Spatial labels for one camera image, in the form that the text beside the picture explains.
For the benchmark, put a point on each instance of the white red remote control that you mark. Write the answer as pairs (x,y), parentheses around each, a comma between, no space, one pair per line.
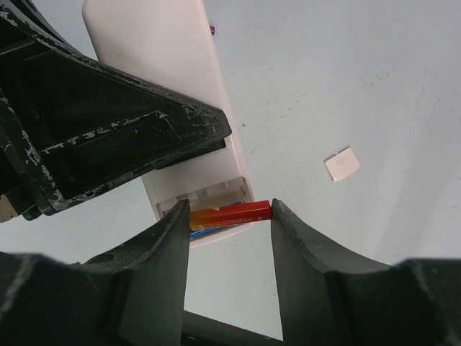
(170,44)

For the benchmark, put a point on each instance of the blue battery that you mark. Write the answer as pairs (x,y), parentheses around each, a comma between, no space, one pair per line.
(201,232)

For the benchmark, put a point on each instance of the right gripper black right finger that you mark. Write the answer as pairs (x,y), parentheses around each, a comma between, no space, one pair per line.
(330,295)

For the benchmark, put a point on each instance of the red battery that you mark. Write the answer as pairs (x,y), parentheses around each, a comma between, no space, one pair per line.
(253,212)

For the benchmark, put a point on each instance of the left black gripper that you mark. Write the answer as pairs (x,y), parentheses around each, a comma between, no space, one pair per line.
(73,128)

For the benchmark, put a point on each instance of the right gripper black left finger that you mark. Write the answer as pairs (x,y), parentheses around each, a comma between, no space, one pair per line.
(132,294)

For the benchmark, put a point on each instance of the white battery cover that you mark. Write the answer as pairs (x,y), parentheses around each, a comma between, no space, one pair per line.
(342,164)

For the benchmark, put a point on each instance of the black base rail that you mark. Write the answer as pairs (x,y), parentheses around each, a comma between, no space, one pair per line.
(200,330)

